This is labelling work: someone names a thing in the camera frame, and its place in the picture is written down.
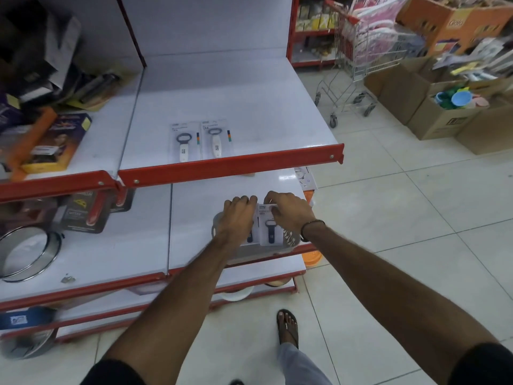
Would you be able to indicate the person's left hand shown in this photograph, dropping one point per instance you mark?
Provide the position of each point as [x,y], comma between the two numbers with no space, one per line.
[236,220]

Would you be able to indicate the person's right hand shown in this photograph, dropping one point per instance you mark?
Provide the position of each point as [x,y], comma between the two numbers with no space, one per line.
[294,214]

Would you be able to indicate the person's right fingers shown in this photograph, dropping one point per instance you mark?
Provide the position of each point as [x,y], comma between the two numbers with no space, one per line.
[274,198]

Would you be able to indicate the person's left fingers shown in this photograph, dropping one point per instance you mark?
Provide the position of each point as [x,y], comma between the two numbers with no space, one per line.
[240,201]

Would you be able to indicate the blue bottle opener pack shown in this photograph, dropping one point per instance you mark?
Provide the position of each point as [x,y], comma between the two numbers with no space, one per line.
[267,232]
[251,236]

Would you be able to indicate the person's left forearm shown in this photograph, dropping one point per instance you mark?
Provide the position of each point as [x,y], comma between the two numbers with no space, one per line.
[188,292]

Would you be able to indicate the person's right forearm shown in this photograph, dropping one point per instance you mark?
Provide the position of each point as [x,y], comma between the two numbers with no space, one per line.
[384,292]

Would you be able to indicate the white carded pack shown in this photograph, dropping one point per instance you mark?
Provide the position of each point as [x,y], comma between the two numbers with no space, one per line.
[305,178]

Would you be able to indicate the grey plastic basket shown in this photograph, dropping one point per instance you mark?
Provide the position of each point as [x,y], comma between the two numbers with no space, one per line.
[289,238]

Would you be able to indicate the black wristband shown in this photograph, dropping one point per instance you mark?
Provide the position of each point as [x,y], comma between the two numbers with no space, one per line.
[311,222]

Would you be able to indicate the white shelf board red edge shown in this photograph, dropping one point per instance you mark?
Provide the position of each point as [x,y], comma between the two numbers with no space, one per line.
[240,100]
[120,252]
[108,132]
[196,220]

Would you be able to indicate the white bottle opener pack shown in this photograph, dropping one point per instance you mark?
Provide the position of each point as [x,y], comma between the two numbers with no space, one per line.
[217,140]
[184,142]

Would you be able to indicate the orange plastic basket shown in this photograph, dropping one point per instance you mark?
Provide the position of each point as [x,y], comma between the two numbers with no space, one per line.
[312,258]

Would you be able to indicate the white plate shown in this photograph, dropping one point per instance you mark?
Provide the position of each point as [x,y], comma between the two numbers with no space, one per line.
[237,294]

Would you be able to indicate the person's foot in black sandal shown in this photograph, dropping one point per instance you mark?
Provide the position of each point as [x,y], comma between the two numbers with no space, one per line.
[287,326]

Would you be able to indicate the brown cardboard box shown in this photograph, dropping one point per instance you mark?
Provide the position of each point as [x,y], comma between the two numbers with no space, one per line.
[437,122]
[400,90]
[489,130]

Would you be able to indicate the metal shopping cart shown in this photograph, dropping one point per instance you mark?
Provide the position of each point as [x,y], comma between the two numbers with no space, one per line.
[360,56]

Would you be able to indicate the person's grey trouser leg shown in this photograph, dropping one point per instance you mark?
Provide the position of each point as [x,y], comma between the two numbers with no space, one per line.
[298,366]

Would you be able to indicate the white bottom shelf red edge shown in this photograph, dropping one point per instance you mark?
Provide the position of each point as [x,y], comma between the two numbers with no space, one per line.
[100,306]

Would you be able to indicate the red shelving unit with goods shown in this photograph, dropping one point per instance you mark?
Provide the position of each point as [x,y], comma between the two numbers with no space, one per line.
[312,23]

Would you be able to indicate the yellow carded tool pack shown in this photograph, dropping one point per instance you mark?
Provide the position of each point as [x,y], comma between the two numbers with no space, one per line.
[96,90]

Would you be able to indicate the purple and yellow box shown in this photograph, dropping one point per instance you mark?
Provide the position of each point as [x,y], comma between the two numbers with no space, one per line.
[60,144]

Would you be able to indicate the small metal clip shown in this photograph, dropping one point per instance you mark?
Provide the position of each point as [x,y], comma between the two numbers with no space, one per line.
[68,279]

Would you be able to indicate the round metal sieve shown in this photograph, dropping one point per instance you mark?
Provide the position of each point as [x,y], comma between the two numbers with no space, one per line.
[52,252]

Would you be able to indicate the pink and white packs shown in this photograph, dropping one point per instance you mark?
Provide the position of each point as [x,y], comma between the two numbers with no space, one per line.
[374,19]

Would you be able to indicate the pile of colourful plastic cups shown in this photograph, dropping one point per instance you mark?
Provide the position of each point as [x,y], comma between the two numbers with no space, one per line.
[459,99]

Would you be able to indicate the long orange pack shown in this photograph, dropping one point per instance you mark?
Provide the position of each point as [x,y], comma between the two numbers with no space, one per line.
[30,142]

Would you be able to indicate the blue label pack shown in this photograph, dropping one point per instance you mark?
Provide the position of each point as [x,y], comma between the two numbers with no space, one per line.
[24,317]

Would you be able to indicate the pile of carded goods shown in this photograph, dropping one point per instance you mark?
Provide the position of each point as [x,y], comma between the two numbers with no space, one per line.
[481,60]

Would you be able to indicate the orange cardboard box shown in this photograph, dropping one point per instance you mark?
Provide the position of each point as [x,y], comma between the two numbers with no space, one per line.
[453,23]

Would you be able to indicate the pile of dark packages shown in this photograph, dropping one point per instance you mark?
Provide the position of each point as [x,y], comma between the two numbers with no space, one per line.
[36,48]

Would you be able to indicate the round metal pan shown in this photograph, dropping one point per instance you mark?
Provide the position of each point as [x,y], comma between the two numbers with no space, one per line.
[28,344]

